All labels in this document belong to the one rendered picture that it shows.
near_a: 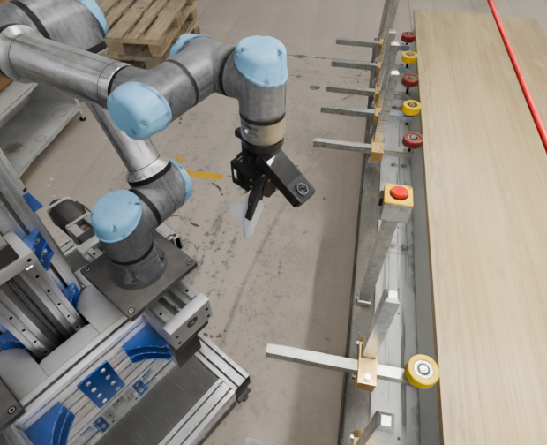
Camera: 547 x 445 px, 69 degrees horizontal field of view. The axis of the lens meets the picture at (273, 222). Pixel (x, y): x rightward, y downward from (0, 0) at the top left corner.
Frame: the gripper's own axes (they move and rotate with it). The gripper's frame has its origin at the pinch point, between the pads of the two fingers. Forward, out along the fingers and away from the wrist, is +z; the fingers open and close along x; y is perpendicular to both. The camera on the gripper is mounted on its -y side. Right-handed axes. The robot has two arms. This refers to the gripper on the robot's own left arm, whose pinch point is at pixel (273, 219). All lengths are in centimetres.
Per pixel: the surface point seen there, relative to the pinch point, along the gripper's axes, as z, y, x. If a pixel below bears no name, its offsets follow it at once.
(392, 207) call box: 11.1, -13.7, -29.9
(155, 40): 87, 253, -149
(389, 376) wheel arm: 47, -33, -9
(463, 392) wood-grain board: 42, -50, -15
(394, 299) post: 15.7, -26.5, -9.9
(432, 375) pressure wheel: 41, -42, -13
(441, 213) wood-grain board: 42, -19, -69
